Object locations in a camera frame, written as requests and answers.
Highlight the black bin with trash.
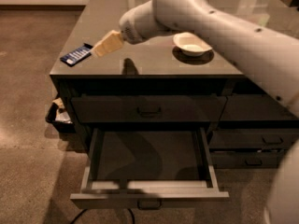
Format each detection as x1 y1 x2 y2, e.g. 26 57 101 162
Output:
45 97 75 133

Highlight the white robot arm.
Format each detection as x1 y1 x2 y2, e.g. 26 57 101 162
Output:
92 0 299 117

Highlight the black floor cable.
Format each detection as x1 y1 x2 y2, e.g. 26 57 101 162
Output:
69 208 136 224

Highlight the dark grey cabinet counter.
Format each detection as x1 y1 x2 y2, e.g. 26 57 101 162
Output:
49 0 299 170

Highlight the open grey middle drawer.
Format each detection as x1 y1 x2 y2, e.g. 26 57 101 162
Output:
70 129 229 210

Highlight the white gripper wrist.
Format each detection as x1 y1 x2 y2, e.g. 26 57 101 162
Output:
91 1 172 57

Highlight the closed grey top drawer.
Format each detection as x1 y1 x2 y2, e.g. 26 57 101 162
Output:
71 95 227 123

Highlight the right bottom drawer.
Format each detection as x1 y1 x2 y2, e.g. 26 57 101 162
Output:
210 152 284 169

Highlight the right middle drawer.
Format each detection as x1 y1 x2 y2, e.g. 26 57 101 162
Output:
209 129 299 149

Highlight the white paper bowl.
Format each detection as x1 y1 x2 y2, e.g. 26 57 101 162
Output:
173 33 212 57

